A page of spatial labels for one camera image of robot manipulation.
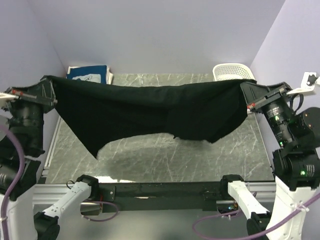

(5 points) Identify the black t shirt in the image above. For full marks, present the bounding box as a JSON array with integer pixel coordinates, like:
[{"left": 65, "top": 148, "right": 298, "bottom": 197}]
[{"left": 51, "top": 76, "right": 247, "bottom": 157}]

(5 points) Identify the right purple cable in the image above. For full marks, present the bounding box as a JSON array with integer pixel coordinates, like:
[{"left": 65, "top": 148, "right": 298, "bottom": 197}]
[{"left": 191, "top": 192, "right": 320, "bottom": 240}]

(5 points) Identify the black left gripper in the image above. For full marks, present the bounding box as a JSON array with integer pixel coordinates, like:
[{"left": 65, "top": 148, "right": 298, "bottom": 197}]
[{"left": 2, "top": 75, "right": 59, "bottom": 150}]

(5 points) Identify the white perforated plastic basket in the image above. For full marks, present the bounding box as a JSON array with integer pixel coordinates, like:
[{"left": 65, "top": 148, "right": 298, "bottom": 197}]
[{"left": 212, "top": 63, "right": 255, "bottom": 82}]

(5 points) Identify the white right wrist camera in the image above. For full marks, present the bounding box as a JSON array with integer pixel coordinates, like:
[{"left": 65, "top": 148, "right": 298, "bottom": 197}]
[{"left": 286, "top": 72, "right": 320, "bottom": 96}]

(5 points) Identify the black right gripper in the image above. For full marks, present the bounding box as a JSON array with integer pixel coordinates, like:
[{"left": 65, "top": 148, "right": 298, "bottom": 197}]
[{"left": 238, "top": 77, "right": 294, "bottom": 142}]

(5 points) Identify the blue cartoon print folded shirt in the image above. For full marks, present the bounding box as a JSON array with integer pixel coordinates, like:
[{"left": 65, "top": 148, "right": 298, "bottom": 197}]
[{"left": 66, "top": 64, "right": 108, "bottom": 84}]

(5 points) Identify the aluminium table edge rail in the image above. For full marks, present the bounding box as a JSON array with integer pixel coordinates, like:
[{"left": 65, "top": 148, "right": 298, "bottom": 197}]
[{"left": 42, "top": 116, "right": 62, "bottom": 178}]

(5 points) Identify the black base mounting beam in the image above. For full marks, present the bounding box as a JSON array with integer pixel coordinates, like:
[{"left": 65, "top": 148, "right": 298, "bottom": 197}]
[{"left": 89, "top": 181, "right": 234, "bottom": 211}]

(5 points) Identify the aluminium front frame rail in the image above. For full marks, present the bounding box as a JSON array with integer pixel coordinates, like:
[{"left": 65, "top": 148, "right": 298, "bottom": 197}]
[{"left": 29, "top": 181, "right": 278, "bottom": 207}]

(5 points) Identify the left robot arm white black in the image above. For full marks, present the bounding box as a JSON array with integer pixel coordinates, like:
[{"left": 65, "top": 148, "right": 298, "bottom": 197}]
[{"left": 0, "top": 76, "right": 100, "bottom": 240}]

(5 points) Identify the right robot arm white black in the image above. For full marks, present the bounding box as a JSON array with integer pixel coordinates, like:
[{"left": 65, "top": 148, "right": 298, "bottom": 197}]
[{"left": 219, "top": 82, "right": 320, "bottom": 240}]

